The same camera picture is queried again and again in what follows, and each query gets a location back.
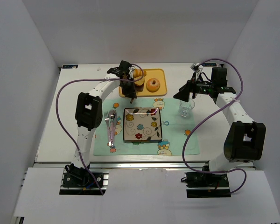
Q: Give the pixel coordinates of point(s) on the blue label right corner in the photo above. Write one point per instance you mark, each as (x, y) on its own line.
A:
(209, 65)

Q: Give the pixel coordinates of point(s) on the seeded bread slice large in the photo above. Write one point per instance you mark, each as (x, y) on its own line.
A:
(138, 87)

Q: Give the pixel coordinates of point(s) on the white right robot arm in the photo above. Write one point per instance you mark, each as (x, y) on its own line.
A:
(245, 139)

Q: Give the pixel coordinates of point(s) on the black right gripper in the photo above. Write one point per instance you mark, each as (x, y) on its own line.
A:
(190, 88)

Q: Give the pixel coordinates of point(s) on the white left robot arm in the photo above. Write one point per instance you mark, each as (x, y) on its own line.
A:
(89, 112)

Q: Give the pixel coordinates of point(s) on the aluminium front rail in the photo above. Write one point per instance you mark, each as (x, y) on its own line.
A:
(106, 167)

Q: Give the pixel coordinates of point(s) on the golden croissant roll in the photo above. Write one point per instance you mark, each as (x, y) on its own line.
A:
(137, 73)

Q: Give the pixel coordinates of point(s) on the blue label corner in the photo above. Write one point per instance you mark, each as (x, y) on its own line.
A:
(71, 66)
(209, 65)

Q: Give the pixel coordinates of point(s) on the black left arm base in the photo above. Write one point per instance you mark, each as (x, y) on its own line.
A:
(78, 181)

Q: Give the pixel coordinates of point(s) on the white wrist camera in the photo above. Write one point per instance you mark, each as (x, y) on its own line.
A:
(130, 76)
(196, 67)

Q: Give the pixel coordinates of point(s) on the light green printed placemat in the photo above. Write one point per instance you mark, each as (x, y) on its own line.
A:
(175, 129)

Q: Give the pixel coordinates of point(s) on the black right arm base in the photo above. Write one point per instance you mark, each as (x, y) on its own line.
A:
(205, 184)

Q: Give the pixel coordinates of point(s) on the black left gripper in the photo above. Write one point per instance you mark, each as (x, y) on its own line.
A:
(129, 94)

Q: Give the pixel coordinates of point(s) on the square floral plate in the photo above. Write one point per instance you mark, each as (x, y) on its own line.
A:
(142, 124)

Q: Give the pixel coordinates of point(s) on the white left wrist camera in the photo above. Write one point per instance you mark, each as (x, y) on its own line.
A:
(130, 76)

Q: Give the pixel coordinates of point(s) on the seeded bread slice small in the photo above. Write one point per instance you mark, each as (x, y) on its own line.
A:
(141, 81)

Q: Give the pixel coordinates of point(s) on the metal fork pink handle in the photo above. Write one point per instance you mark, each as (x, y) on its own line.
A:
(107, 120)

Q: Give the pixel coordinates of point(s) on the yellow plastic tray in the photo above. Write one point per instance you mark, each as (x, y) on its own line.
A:
(158, 74)

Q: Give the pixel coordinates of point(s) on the metal spoon pink handle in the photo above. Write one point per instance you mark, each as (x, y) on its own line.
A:
(110, 120)

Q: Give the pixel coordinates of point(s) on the orange glazed donut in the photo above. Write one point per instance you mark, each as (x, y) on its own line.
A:
(153, 85)

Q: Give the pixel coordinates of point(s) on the clear drinking glass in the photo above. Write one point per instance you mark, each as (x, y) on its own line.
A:
(185, 108)

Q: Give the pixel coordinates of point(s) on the metal spatula wooden handle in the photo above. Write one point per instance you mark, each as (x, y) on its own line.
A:
(134, 94)

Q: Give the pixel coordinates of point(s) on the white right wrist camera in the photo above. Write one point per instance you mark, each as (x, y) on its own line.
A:
(196, 67)

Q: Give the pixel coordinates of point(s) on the blue label left corner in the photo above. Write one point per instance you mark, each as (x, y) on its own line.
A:
(71, 66)

